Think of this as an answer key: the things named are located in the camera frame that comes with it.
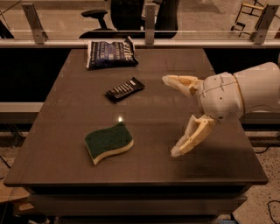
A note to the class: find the cardboard box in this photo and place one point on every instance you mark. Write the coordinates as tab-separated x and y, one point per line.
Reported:
18	197

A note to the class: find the metal rail bracket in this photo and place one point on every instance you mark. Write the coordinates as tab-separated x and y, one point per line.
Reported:
149	23
259	34
38	32

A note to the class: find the middle metal rail bracket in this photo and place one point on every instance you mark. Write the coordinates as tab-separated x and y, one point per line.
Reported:
149	23

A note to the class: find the black rxbar chocolate bar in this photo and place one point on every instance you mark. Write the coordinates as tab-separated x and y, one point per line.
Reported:
124	90

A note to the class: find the black wheeled cart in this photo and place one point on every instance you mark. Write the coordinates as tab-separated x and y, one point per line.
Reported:
248	17

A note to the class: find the left metal rail bracket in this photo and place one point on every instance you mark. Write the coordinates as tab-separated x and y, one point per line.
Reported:
38	32

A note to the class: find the blue chip bag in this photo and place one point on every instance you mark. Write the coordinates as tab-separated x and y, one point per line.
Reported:
103	54

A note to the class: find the black office chair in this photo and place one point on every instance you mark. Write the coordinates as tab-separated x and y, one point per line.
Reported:
128	20

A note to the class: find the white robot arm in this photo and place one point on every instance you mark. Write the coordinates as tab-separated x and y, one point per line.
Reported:
259	87

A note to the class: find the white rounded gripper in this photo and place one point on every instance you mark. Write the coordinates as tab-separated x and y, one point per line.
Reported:
220	96

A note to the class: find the right metal rail bracket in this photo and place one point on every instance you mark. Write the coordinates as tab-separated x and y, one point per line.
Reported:
259	34

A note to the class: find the green and yellow sponge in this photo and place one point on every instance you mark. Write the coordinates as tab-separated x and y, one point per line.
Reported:
104	143

